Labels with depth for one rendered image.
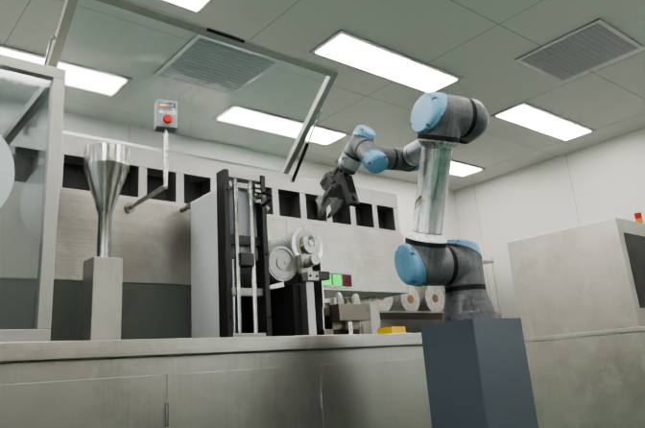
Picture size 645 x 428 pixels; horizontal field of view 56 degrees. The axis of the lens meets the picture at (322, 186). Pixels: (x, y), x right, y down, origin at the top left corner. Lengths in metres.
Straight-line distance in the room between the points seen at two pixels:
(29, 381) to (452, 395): 1.04
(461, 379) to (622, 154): 5.08
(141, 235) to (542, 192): 5.27
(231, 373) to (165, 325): 0.63
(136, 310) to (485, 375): 1.20
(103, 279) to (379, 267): 1.47
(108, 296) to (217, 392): 0.47
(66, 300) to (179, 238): 0.46
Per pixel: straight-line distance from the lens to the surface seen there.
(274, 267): 2.18
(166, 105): 2.14
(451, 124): 1.69
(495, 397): 1.72
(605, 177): 6.65
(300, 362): 1.86
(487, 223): 7.29
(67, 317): 2.18
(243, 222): 2.01
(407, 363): 2.17
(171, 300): 2.32
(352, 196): 2.11
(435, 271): 1.72
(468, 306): 1.77
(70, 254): 2.21
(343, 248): 2.85
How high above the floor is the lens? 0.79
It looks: 17 degrees up
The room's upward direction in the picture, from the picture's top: 4 degrees counter-clockwise
